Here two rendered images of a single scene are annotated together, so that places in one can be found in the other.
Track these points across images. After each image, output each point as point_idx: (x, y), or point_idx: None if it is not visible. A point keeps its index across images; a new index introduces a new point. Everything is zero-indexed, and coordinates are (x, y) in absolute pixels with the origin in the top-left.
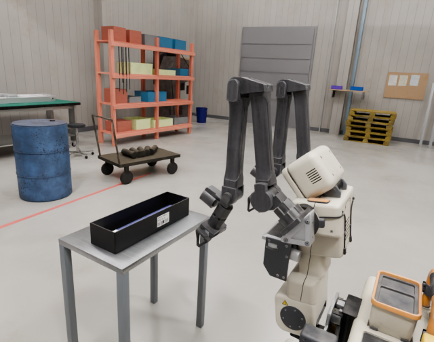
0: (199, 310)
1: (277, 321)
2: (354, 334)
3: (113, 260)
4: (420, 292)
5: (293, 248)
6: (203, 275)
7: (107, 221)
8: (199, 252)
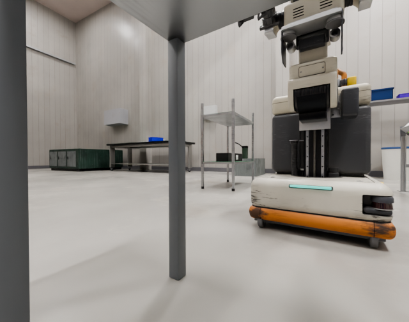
0: (183, 236)
1: (337, 97)
2: (348, 85)
3: None
4: None
5: (328, 33)
6: (185, 154)
7: None
8: (177, 104)
